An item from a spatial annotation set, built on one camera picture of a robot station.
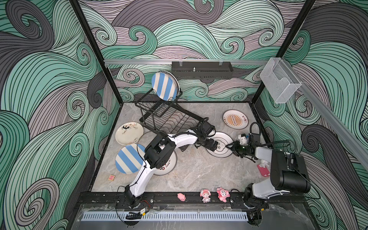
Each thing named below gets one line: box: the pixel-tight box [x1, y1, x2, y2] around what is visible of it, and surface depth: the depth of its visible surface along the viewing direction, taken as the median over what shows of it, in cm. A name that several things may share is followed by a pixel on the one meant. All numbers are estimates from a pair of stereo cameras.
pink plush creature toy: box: [216, 186, 231, 203], surface depth 74 cm
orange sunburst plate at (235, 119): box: [222, 109, 249, 130], surface depth 110 cm
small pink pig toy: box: [176, 192, 186, 202], surface depth 74 cm
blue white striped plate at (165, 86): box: [151, 71, 181, 102], surface depth 91 cm
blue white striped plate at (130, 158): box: [115, 143, 146, 174], surface depth 88 cm
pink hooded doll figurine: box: [199, 188, 212, 204], surface depth 74 cm
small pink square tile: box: [107, 174, 115, 182], surface depth 82 cm
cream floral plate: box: [115, 121, 144, 146], surface depth 103 cm
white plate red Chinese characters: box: [153, 149, 178, 176], surface depth 85 cm
